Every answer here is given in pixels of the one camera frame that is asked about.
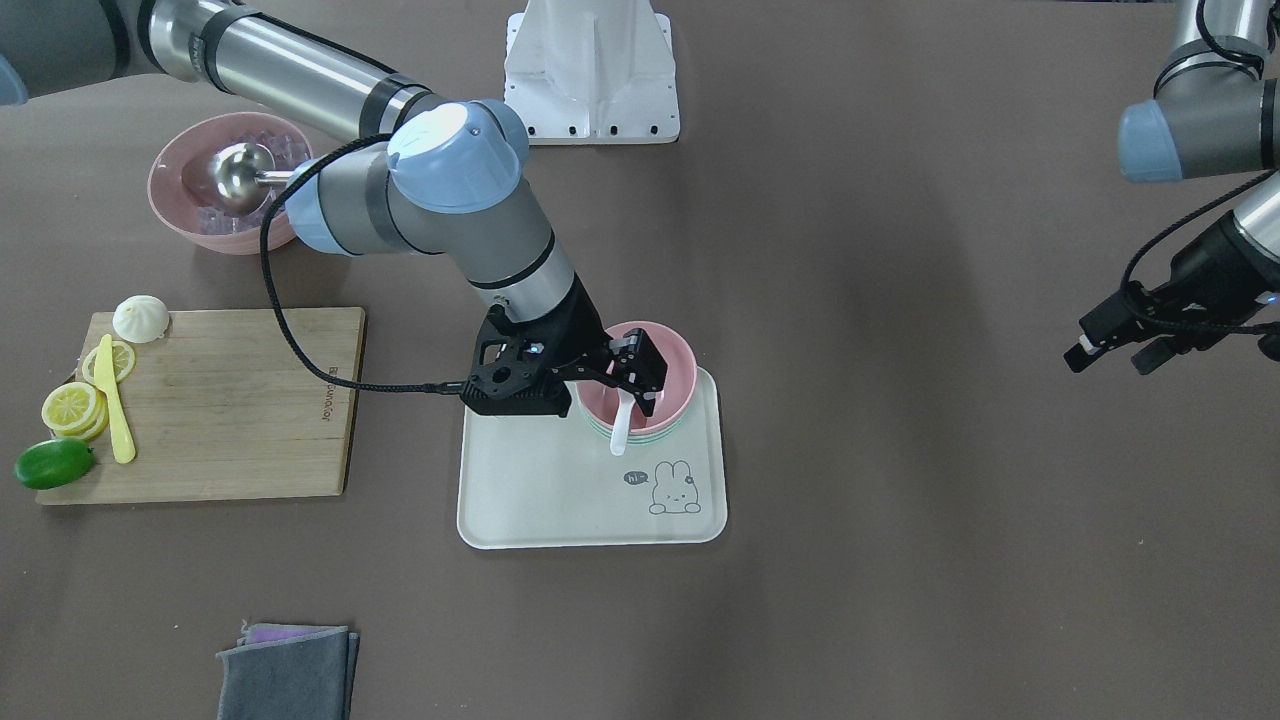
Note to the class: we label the green lime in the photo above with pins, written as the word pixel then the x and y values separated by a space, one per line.
pixel 54 463

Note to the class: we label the white ceramic spoon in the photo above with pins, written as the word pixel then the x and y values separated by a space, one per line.
pixel 621 426

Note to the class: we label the large pink bowl with ice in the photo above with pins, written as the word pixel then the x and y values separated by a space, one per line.
pixel 198 220

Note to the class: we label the green bowl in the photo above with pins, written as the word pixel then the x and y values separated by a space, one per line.
pixel 636 435

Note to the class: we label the steel ladle scoop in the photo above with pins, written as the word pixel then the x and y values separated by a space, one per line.
pixel 238 178

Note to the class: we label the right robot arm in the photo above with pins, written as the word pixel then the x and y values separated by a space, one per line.
pixel 414 173

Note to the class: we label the yellow plastic knife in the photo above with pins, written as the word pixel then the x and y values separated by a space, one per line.
pixel 121 437

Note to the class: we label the purple cloth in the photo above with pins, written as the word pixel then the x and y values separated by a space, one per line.
pixel 257 633

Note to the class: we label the cream rabbit tray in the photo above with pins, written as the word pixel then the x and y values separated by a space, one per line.
pixel 547 482

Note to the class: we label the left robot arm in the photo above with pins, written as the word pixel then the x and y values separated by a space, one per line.
pixel 1213 112

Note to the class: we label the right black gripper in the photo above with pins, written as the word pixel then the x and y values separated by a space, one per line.
pixel 583 318

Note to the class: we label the top lemon slice stack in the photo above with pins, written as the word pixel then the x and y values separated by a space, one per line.
pixel 76 410

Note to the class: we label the lemon slice under knife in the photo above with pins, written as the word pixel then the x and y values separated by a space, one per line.
pixel 123 359

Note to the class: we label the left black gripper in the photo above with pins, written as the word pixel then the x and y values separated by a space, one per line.
pixel 1203 263

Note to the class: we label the small pink bowl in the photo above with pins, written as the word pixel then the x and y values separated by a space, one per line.
pixel 682 377

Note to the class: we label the bamboo cutting board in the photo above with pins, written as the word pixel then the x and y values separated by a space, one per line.
pixel 221 409

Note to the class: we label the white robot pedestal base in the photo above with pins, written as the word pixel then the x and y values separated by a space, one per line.
pixel 592 73

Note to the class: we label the grey folded cloth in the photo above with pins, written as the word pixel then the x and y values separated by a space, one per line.
pixel 307 678

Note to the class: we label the white garlic bulb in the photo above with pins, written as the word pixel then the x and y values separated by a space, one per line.
pixel 140 319

